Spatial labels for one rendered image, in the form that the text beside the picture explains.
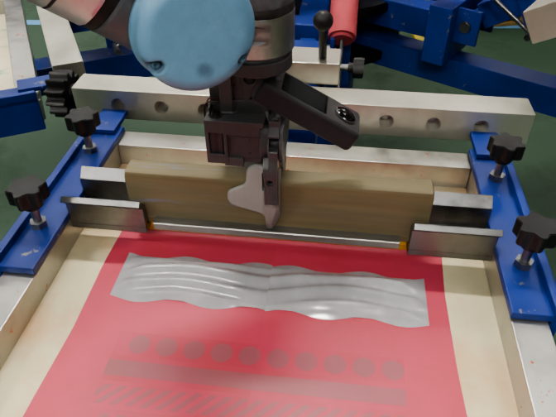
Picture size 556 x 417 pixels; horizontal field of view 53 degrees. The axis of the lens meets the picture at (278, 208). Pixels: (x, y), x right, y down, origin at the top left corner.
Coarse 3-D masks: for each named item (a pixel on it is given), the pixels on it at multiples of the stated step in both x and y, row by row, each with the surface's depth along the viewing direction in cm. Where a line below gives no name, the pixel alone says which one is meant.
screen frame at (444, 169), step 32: (128, 160) 83; (160, 160) 82; (192, 160) 81; (288, 160) 79; (320, 160) 79; (352, 160) 78; (384, 160) 78; (416, 160) 78; (448, 160) 78; (64, 256) 67; (0, 288) 60; (32, 288) 61; (0, 320) 56; (512, 320) 56; (0, 352) 55; (512, 352) 55; (544, 352) 53; (512, 384) 54; (544, 384) 50; (544, 416) 48
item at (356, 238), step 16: (160, 224) 67; (176, 224) 67; (192, 224) 67; (208, 224) 67; (224, 224) 67; (240, 224) 67; (256, 224) 67; (304, 240) 66; (320, 240) 66; (336, 240) 65; (352, 240) 65; (368, 240) 65; (384, 240) 65
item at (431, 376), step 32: (288, 256) 68; (320, 256) 68; (352, 256) 68; (384, 256) 68; (416, 256) 68; (288, 320) 61; (320, 320) 61; (352, 320) 61; (448, 320) 61; (352, 352) 57; (384, 352) 57; (416, 352) 57; (448, 352) 57; (416, 384) 54; (448, 384) 54; (416, 416) 52; (448, 416) 52
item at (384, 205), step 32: (128, 192) 66; (160, 192) 65; (192, 192) 65; (224, 192) 64; (288, 192) 63; (320, 192) 63; (352, 192) 62; (384, 192) 62; (416, 192) 61; (288, 224) 66; (320, 224) 66; (352, 224) 65; (384, 224) 64
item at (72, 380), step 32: (160, 256) 68; (192, 256) 68; (224, 256) 68; (256, 256) 68; (96, 288) 64; (96, 320) 61; (128, 320) 61; (160, 320) 61; (192, 320) 61; (224, 320) 61; (256, 320) 61; (64, 352) 57; (96, 352) 57; (64, 384) 54; (96, 384) 54; (32, 416) 52; (64, 416) 52
